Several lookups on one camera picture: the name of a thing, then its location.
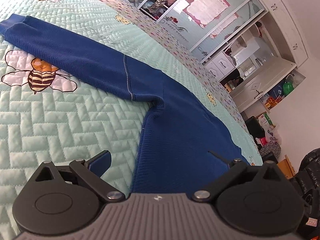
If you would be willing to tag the mint quilted bee bedspread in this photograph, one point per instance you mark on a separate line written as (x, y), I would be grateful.
(58, 126)

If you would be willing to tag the wooden dresser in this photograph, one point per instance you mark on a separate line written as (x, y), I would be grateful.
(287, 168)

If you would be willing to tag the black armchair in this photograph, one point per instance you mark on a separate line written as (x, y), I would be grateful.
(268, 145)

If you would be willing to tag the blue knit sweater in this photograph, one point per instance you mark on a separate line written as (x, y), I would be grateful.
(183, 146)

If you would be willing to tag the black puffer jacket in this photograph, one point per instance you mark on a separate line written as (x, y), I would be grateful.
(306, 183)

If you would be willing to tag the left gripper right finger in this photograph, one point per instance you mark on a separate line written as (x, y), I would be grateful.
(210, 192)

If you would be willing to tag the white drawer cabinet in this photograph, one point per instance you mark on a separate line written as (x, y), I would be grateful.
(220, 66)

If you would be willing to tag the sliding door wardrobe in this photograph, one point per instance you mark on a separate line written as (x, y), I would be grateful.
(206, 26)

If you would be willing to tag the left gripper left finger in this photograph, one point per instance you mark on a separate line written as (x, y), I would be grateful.
(88, 174)

